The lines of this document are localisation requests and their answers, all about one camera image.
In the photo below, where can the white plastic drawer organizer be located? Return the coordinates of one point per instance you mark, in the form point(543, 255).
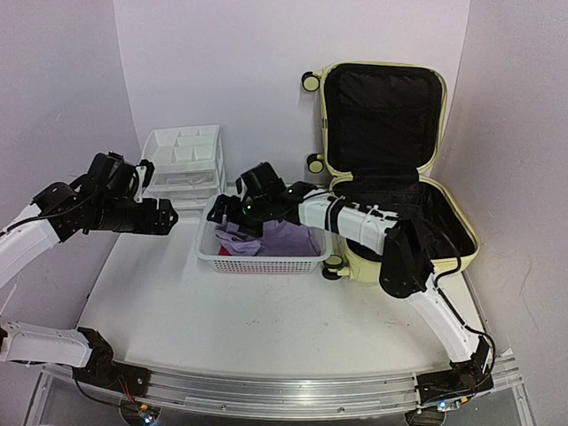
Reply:
point(188, 165)

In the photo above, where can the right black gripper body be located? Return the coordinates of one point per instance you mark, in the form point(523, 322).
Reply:
point(255, 211)

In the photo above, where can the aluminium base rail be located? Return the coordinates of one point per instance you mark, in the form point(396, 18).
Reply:
point(295, 398)

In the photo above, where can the pale yellow hard suitcase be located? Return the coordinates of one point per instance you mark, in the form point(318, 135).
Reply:
point(382, 126)

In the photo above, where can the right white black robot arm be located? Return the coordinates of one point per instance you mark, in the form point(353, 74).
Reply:
point(406, 272)

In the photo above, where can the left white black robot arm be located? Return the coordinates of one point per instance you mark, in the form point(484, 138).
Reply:
point(107, 198)

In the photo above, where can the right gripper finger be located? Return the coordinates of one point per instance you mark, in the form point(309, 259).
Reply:
point(221, 206)
point(253, 230)

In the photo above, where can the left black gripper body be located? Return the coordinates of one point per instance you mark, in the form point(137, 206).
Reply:
point(145, 224)

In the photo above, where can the purple cloth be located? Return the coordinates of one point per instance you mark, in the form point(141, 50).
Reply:
point(279, 239)

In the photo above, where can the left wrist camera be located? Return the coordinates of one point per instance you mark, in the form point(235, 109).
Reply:
point(145, 171)

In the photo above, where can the red cloth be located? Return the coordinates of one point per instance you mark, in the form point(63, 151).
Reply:
point(224, 252)

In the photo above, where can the white perforated plastic basket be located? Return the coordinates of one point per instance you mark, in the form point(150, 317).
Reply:
point(207, 248)

